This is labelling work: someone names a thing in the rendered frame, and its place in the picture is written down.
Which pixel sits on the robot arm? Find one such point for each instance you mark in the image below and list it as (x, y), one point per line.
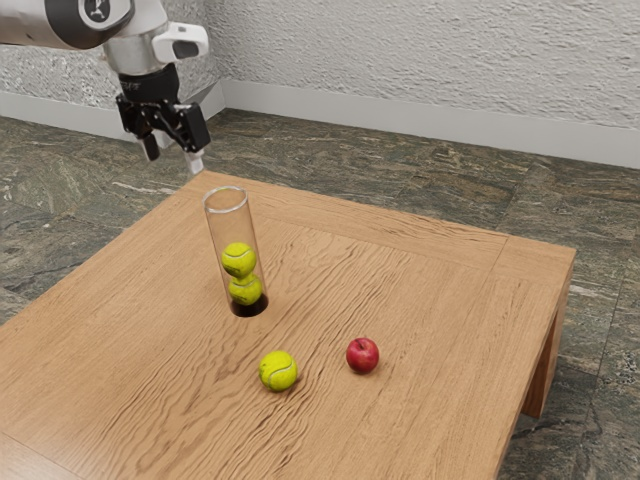
(75, 22)

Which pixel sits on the red apple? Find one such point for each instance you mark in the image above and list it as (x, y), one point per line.
(362, 355)

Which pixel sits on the yellow tennis ball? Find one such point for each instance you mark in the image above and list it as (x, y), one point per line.
(278, 370)
(245, 290)
(239, 259)

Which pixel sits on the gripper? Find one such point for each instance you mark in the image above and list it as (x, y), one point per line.
(150, 85)

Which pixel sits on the clear plastic ball tube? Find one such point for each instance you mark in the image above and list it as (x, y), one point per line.
(235, 240)

